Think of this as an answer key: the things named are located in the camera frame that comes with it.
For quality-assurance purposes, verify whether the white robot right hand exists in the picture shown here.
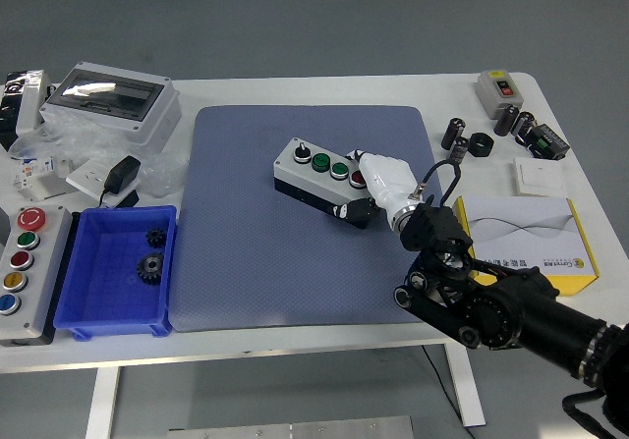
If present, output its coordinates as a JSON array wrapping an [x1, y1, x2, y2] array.
[[331, 147, 420, 233]]

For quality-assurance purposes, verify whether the grey four-control button box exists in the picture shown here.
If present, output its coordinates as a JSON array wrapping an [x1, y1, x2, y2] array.
[[272, 137, 382, 230]]

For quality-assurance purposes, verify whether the grey five-button control station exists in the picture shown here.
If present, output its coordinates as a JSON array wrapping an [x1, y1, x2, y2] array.
[[0, 204, 75, 348]]

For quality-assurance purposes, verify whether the black cylindrical capacitor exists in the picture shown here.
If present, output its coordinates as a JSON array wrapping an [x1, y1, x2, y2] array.
[[492, 104, 521, 137], [440, 117, 467, 152], [510, 110, 538, 141], [451, 136, 471, 166]]

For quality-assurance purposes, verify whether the black hex nut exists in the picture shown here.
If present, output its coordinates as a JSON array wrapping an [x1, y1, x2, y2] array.
[[467, 132, 494, 159]]

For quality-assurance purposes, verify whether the blue-grey table mat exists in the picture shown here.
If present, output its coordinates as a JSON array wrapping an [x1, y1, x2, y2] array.
[[168, 104, 444, 334]]

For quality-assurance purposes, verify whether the yellow and white cardboard box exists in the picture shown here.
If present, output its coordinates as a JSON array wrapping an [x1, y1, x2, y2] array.
[[451, 194, 601, 298]]

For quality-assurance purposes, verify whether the black module green terminal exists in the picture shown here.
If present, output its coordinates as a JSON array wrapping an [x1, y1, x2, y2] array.
[[522, 123, 572, 162]]

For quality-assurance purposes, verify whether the white table leg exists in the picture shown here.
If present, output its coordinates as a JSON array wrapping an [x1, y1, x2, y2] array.
[[85, 366, 122, 439], [443, 342, 487, 428]]

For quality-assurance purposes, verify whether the grey distribution box clear lid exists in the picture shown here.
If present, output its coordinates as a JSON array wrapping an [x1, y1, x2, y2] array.
[[38, 61, 183, 153]]

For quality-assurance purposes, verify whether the large black bevel gear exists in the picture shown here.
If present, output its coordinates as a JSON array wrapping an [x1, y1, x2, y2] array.
[[136, 251, 166, 286]]

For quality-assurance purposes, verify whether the black power adapter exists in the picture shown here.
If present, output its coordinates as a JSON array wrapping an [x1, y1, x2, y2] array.
[[97, 154, 143, 209]]

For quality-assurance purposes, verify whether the silver metal plate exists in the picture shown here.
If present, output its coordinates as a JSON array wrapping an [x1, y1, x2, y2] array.
[[166, 414, 415, 439]]

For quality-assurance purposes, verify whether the blue plastic bin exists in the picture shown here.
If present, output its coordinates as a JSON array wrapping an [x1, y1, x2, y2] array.
[[52, 205, 179, 340]]

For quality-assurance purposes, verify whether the clear plastic bag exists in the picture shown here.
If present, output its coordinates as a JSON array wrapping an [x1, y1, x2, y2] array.
[[8, 113, 191, 199]]

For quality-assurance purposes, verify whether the white circuit breaker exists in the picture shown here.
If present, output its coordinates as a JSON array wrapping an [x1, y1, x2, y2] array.
[[11, 155, 76, 202]]

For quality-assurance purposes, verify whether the white rectangular box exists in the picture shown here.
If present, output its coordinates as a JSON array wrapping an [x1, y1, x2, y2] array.
[[15, 69, 55, 137]]

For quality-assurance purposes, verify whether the black shiny package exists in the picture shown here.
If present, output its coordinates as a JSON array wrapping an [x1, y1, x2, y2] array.
[[0, 71, 31, 153]]

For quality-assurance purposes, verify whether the grey two-button switch box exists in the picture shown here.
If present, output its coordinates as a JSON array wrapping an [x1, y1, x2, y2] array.
[[474, 69, 525, 121]]

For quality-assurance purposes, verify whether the white wall switch panel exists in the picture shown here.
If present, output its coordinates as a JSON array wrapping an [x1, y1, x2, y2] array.
[[512, 156, 572, 197]]

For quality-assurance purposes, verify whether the black cable under table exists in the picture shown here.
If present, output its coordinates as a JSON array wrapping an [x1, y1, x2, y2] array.
[[421, 344, 476, 439]]

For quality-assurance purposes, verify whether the white wall socket panel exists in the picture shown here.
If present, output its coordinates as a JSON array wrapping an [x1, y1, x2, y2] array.
[[65, 158, 142, 210]]

